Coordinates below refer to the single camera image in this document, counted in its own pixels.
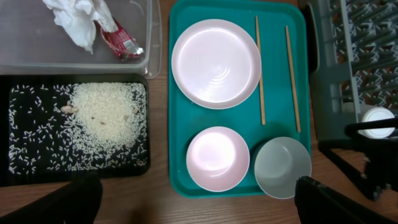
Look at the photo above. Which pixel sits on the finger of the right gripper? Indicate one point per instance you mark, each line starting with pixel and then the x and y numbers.
pixel 380 172

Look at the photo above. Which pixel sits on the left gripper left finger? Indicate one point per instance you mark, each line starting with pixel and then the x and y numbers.
pixel 76 202

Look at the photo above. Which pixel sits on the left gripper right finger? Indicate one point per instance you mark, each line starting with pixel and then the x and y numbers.
pixel 319 204

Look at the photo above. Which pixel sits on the pink bowl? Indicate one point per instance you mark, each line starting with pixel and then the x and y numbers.
pixel 218 159

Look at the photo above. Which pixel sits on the red snack wrapper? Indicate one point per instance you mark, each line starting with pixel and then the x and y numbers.
pixel 123 45

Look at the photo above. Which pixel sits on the white napkin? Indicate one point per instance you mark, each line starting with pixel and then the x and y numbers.
pixel 79 18

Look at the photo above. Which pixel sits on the grey bowl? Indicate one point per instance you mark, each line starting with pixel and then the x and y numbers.
pixel 278 164

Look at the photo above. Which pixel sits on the right wooden chopstick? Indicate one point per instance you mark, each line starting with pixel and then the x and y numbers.
pixel 292 79

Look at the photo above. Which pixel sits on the wooden chopstick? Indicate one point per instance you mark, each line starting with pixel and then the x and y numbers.
pixel 261 85
pixel 292 79

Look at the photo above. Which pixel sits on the black rectangular tray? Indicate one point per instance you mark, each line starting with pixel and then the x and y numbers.
pixel 36 137

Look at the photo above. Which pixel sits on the spilled white rice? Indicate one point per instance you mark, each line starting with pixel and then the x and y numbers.
pixel 77 127

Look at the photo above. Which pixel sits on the teal plastic tray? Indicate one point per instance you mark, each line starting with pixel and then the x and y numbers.
pixel 187 119

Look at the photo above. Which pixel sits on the grey dish rack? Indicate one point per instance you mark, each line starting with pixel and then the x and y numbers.
pixel 352 55

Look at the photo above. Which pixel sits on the clear plastic bin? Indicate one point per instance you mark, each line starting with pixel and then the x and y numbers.
pixel 31 43

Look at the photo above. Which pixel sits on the pink plate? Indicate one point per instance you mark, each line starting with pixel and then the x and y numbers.
pixel 216 64

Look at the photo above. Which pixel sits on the left wooden chopstick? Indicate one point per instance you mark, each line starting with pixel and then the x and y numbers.
pixel 261 85

